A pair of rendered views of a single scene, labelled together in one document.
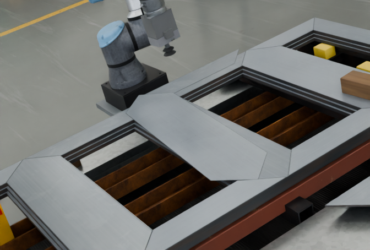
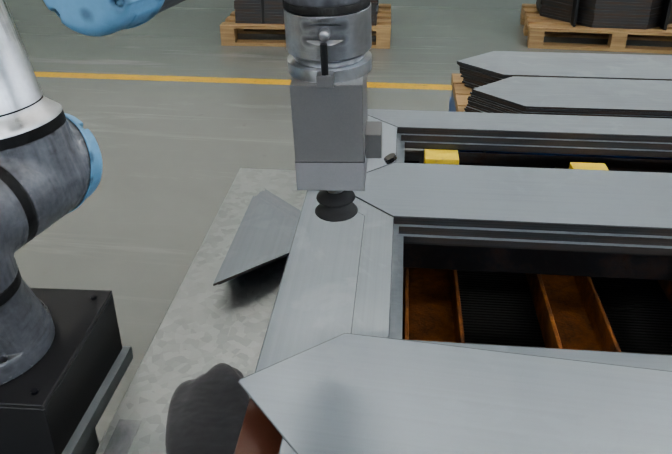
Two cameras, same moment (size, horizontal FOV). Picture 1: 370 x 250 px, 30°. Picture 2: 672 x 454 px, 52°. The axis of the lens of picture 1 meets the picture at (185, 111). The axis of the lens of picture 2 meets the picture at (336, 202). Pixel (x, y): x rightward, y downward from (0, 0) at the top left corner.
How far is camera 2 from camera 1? 196 cm
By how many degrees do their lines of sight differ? 51
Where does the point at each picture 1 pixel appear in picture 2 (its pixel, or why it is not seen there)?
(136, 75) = (41, 323)
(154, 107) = (377, 400)
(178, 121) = (553, 418)
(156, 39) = (359, 164)
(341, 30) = (452, 120)
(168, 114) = (472, 408)
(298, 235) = not seen: outside the picture
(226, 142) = not seen: outside the picture
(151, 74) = (62, 309)
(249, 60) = (386, 202)
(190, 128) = (633, 424)
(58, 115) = not seen: outside the picture
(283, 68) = (502, 201)
